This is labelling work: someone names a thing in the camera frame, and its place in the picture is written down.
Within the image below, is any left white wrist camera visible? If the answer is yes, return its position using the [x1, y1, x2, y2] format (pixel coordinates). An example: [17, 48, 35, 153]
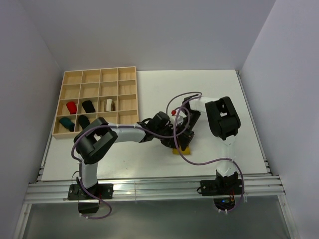
[170, 109, 184, 125]

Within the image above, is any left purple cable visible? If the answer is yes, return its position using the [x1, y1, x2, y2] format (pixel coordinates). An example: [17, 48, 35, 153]
[71, 107, 190, 220]

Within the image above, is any wooden compartment tray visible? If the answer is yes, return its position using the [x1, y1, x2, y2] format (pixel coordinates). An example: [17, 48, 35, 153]
[52, 66, 139, 139]

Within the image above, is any red rolled sock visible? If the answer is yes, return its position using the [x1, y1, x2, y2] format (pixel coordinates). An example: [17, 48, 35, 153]
[66, 101, 77, 115]

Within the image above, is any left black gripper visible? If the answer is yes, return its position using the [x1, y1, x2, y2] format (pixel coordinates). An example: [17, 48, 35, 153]
[155, 125, 178, 149]

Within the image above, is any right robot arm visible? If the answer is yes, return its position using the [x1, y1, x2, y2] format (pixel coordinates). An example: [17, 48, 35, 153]
[177, 94, 244, 194]

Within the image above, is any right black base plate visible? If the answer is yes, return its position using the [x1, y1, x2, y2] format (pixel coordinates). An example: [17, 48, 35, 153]
[196, 178, 243, 196]

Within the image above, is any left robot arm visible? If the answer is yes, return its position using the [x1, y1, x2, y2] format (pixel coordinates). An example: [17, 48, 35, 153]
[71, 112, 173, 199]

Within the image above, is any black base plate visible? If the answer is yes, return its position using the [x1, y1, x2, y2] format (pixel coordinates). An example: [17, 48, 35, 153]
[67, 183, 114, 201]
[196, 178, 243, 196]

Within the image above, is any black rolled sock lower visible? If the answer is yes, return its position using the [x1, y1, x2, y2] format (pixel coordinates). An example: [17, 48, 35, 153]
[78, 115, 90, 129]

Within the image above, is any aluminium front rail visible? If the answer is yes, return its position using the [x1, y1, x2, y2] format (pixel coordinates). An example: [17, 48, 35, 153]
[23, 174, 285, 204]

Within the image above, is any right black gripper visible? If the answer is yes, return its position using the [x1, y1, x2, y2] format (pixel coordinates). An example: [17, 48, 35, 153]
[175, 111, 201, 151]

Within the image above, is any black rolled sock upper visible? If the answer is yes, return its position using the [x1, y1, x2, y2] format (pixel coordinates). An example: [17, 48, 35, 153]
[82, 100, 96, 114]

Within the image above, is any yellow cartoon sock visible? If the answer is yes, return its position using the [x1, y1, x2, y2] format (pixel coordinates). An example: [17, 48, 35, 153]
[172, 146, 191, 155]

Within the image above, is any black rolled sock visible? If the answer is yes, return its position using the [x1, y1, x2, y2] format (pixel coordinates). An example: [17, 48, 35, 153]
[82, 100, 96, 114]
[78, 115, 90, 129]

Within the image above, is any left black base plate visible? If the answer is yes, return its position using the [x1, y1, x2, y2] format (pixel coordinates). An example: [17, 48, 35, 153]
[67, 183, 114, 201]

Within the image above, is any teal rolled sock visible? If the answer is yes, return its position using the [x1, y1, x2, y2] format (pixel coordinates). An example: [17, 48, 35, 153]
[59, 117, 75, 132]

